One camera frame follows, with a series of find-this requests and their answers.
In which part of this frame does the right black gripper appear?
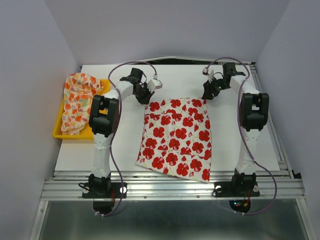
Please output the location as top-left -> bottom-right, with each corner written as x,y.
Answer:
201,75 -> 230,100

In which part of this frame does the white red poppy skirt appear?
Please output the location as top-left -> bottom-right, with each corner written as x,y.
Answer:
135,97 -> 212,183

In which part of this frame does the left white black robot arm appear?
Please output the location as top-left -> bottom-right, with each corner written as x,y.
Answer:
85,67 -> 163,198

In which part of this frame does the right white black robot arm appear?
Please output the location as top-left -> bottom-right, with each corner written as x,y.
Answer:
202,62 -> 269,198

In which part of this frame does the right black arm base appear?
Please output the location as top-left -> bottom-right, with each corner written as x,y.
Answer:
212,181 -> 260,198

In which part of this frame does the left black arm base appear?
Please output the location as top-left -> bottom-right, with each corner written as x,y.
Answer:
78,182 -> 128,199

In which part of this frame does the orange floral skirt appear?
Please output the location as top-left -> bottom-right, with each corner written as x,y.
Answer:
60,72 -> 104,136

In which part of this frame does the yellow plastic tray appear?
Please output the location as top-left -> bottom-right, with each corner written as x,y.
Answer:
52,78 -> 110,140

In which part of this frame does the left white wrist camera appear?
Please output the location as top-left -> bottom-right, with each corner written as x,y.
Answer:
147,78 -> 163,92

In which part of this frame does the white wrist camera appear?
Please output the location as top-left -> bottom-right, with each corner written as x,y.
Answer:
147,78 -> 163,92
202,66 -> 215,83

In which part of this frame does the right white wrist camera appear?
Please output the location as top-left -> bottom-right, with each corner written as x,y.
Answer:
202,66 -> 215,83

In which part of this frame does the aluminium frame rail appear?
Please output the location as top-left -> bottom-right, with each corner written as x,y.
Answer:
40,170 -> 306,201

